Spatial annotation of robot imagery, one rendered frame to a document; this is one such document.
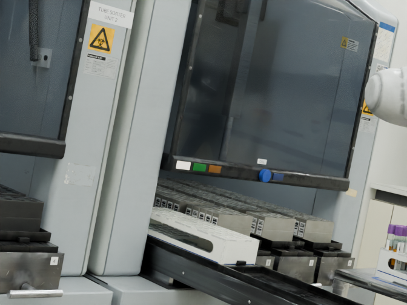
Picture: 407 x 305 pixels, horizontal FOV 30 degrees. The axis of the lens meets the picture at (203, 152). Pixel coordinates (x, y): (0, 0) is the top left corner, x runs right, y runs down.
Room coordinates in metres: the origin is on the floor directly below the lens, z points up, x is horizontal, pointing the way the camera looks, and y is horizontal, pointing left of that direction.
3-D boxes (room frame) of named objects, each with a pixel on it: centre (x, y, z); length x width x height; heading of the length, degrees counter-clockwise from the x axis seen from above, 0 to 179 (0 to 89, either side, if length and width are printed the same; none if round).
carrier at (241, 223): (1.71, -0.09, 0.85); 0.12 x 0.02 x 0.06; 133
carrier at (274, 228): (1.81, -0.21, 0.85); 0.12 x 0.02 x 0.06; 132
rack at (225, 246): (1.58, -0.01, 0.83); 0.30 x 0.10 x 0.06; 43
